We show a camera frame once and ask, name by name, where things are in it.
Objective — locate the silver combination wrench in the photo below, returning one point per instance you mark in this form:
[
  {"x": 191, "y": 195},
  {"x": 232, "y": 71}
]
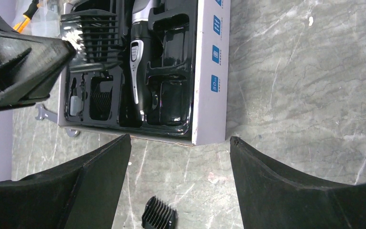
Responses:
[{"x": 43, "y": 113}]

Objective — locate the black cleaning brush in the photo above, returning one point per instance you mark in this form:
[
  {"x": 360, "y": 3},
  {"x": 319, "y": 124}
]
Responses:
[{"x": 82, "y": 88}]

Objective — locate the clear plastic organizer box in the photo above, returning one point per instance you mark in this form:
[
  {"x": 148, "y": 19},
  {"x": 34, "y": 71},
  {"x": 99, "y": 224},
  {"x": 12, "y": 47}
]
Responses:
[{"x": 45, "y": 21}]

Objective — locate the small white oil bottle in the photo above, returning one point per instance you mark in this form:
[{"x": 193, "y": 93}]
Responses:
[{"x": 75, "y": 103}]

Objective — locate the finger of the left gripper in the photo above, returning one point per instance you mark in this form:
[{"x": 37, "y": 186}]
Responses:
[{"x": 29, "y": 66}]

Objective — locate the black comb guard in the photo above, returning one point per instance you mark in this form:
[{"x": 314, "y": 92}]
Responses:
[
  {"x": 100, "y": 98},
  {"x": 158, "y": 215},
  {"x": 94, "y": 35}
]

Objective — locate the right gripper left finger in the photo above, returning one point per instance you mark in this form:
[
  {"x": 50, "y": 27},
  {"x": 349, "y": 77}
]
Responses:
[{"x": 82, "y": 193}]

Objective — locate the white hair clipper box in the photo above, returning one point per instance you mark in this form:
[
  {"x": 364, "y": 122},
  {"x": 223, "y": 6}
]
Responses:
[{"x": 187, "y": 74}]

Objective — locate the black silver hair clipper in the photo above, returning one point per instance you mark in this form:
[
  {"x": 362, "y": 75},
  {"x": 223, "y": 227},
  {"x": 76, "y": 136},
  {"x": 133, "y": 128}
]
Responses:
[{"x": 140, "y": 55}]

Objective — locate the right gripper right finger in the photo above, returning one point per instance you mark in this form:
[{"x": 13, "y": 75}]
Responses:
[{"x": 273, "y": 195}]

